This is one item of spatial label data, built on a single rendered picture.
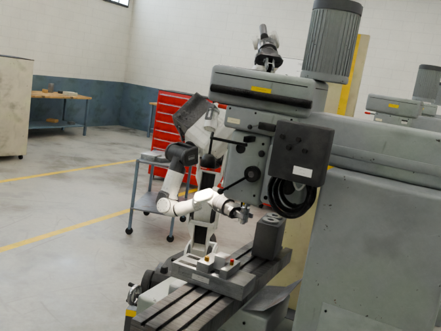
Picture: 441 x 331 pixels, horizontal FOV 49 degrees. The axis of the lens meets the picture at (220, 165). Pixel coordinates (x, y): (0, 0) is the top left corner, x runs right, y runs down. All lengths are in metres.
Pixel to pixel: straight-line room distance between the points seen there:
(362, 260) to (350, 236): 0.10
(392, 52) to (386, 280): 9.47
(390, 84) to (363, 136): 9.18
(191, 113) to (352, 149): 0.99
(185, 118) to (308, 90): 0.86
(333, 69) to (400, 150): 0.41
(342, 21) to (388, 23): 9.25
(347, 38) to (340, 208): 0.67
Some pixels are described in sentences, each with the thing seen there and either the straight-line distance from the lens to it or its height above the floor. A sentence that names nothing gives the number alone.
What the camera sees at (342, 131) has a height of 1.71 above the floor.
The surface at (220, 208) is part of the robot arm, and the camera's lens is 2.32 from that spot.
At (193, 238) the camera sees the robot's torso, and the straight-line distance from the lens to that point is 3.12.
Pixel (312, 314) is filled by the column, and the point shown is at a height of 0.98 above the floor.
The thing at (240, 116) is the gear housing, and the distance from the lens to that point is 2.09.
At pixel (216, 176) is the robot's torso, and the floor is 1.25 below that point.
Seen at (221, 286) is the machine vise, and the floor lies 0.98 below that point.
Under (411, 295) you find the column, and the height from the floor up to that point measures 1.18.
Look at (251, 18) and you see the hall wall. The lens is 12.11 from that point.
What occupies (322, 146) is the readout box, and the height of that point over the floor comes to 1.66.
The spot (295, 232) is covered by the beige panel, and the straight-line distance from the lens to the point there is 4.05.
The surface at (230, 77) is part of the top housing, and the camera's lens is 2.11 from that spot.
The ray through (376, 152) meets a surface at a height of 1.65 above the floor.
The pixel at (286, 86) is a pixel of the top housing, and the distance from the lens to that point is 2.01.
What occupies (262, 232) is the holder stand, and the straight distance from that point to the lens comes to 2.57.
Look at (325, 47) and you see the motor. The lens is 2.02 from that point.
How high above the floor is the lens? 1.86
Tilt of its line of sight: 11 degrees down
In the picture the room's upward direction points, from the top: 9 degrees clockwise
